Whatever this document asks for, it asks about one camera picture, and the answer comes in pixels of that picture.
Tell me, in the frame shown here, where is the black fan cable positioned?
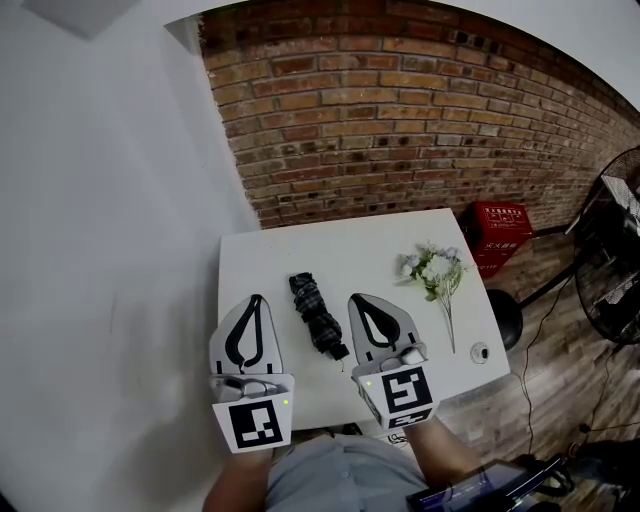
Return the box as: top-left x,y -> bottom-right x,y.
517,277 -> 574,456

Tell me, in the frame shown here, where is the white table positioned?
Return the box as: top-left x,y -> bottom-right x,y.
215,207 -> 512,434

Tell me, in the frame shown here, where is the black tablet device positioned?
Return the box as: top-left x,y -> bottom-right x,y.
404,452 -> 576,512

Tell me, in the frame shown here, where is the person's right forearm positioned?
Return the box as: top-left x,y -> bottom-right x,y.
404,414 -> 481,489

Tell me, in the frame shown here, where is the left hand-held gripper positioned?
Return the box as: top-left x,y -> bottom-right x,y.
208,293 -> 297,455

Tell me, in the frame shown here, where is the red plastic box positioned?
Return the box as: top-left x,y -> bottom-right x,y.
462,201 -> 535,280

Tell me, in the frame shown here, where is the dark plaid umbrella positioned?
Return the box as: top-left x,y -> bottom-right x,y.
287,271 -> 350,374

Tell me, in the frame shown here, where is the artificial white flower bouquet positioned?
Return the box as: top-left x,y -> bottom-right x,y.
394,241 -> 474,354

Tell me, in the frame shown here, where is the person's left forearm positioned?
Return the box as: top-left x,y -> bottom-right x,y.
202,447 -> 274,512

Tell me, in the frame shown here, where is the black pedestal fan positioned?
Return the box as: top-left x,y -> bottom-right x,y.
485,146 -> 640,352

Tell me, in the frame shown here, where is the person's light blue shirt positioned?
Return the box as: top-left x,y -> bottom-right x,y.
264,433 -> 431,512

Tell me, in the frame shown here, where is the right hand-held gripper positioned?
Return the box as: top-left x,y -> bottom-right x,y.
347,292 -> 434,431

